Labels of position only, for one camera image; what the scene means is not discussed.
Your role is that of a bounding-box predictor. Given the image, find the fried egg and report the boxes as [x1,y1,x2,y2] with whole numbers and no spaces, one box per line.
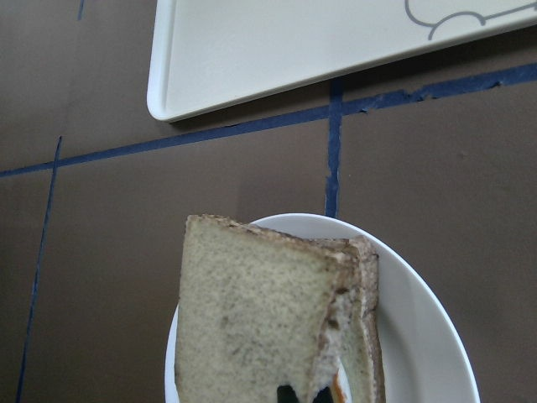
[331,369,347,403]

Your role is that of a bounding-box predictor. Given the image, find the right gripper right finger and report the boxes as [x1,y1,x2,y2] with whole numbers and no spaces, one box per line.
[313,387,334,403]

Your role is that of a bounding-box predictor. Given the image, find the white round plate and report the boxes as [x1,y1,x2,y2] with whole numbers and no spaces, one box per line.
[164,212,482,403]

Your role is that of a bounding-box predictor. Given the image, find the brown bread slice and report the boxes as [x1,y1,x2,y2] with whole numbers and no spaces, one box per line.
[175,215,358,402]

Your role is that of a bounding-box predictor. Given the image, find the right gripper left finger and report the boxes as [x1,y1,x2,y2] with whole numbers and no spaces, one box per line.
[277,385,299,403]

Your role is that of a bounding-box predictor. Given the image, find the bread slice under egg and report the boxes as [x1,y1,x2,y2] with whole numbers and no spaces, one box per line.
[307,236,386,402]

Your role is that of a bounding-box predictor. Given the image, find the cream bear serving tray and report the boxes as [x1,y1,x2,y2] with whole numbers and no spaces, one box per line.
[147,1,536,122]

